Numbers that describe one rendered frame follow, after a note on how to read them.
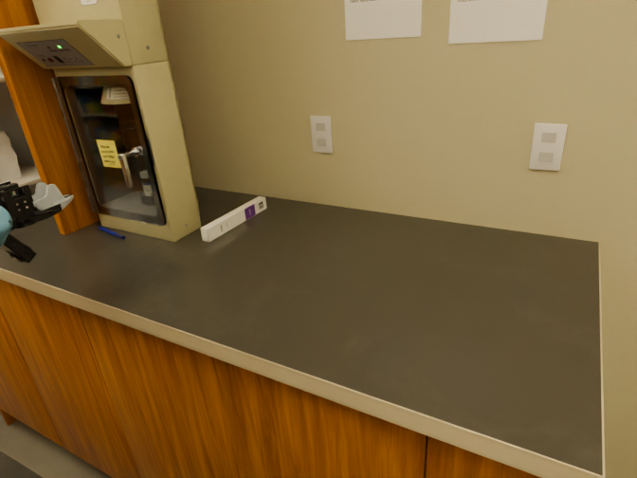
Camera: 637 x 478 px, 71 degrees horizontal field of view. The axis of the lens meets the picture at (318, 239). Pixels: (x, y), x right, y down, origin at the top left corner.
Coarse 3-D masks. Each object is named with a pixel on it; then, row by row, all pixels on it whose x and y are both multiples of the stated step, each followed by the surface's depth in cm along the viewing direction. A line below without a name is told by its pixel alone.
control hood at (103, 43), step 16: (0, 32) 106; (16, 32) 104; (32, 32) 101; (48, 32) 99; (64, 32) 97; (80, 32) 95; (96, 32) 96; (112, 32) 99; (80, 48) 102; (96, 48) 100; (112, 48) 100; (128, 48) 104; (96, 64) 107; (112, 64) 104; (128, 64) 105
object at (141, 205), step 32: (64, 96) 121; (96, 96) 115; (128, 96) 109; (96, 128) 120; (128, 128) 114; (96, 160) 126; (128, 160) 119; (96, 192) 132; (128, 192) 125; (160, 224) 124
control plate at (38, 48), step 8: (48, 40) 102; (56, 40) 101; (24, 48) 110; (32, 48) 109; (40, 48) 107; (48, 48) 106; (56, 48) 105; (64, 48) 104; (72, 48) 103; (40, 56) 111; (48, 56) 110; (64, 56) 107; (72, 56) 106; (80, 56) 105; (48, 64) 115; (56, 64) 113; (64, 64) 112; (72, 64) 110; (80, 64) 109; (88, 64) 108
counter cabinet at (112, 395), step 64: (0, 320) 143; (64, 320) 119; (0, 384) 172; (64, 384) 139; (128, 384) 117; (192, 384) 100; (256, 384) 88; (64, 448) 166; (128, 448) 135; (192, 448) 114; (256, 448) 99; (320, 448) 87; (384, 448) 77; (448, 448) 70
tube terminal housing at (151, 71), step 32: (32, 0) 113; (64, 0) 107; (128, 0) 102; (128, 32) 103; (160, 32) 111; (160, 64) 112; (160, 96) 114; (160, 128) 115; (160, 160) 117; (160, 192) 120; (192, 192) 129; (128, 224) 133; (192, 224) 131
